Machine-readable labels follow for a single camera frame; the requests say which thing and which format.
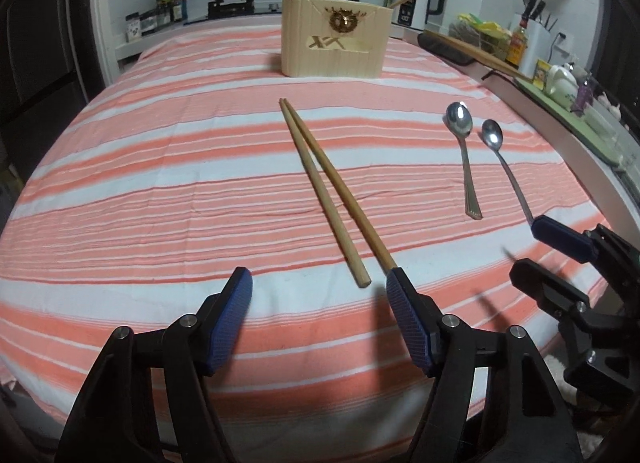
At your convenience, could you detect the wooden chopstick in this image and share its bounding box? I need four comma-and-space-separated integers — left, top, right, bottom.
279, 99, 371, 287
282, 98, 397, 275

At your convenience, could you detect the green mat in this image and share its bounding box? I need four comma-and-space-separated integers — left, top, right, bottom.
514, 79, 624, 169

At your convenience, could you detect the slim steel spoon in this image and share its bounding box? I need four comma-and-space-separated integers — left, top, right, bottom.
480, 119, 534, 224

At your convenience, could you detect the white teapot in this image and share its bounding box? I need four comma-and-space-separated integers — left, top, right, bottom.
544, 65, 578, 110

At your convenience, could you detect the white knife holder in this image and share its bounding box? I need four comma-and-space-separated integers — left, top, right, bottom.
518, 18, 559, 78

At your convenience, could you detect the wooden cutting board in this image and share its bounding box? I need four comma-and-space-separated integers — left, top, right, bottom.
418, 30, 532, 82

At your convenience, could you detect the brown sauce bottle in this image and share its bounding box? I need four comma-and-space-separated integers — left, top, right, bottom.
506, 15, 528, 68

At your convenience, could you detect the yellow green snack bag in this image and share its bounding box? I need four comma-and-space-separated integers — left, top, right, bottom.
448, 13, 512, 60

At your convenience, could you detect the pink striped tablecloth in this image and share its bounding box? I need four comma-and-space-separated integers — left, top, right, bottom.
1, 25, 605, 462

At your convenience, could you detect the chopstick in holder right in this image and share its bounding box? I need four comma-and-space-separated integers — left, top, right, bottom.
388, 0, 410, 10

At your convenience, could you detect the wooden utensil holder box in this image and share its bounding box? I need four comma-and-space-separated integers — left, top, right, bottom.
281, 0, 393, 78

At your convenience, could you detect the white spice jar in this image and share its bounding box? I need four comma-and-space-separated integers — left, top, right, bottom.
125, 12, 142, 42

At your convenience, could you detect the green-capped condiment bottle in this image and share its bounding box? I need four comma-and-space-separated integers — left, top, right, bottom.
156, 0, 174, 28

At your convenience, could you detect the black gas stove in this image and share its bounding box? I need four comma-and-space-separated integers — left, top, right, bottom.
183, 0, 282, 25

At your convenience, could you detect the wide-handled steel spoon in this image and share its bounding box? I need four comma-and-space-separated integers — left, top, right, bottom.
444, 102, 483, 220

